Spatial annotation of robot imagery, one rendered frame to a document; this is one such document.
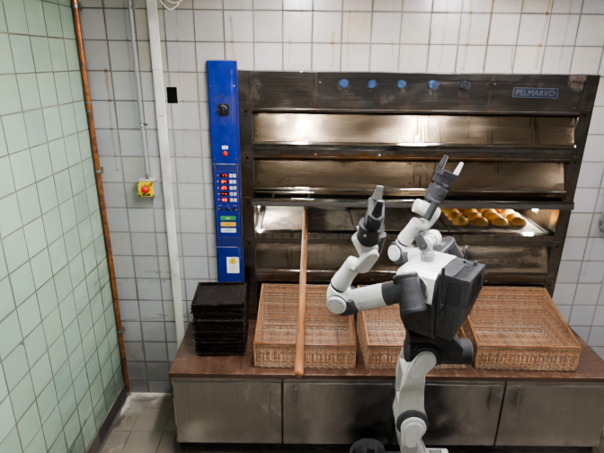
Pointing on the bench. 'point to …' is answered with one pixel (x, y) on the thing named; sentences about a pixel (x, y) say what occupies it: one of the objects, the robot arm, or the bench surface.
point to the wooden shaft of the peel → (301, 303)
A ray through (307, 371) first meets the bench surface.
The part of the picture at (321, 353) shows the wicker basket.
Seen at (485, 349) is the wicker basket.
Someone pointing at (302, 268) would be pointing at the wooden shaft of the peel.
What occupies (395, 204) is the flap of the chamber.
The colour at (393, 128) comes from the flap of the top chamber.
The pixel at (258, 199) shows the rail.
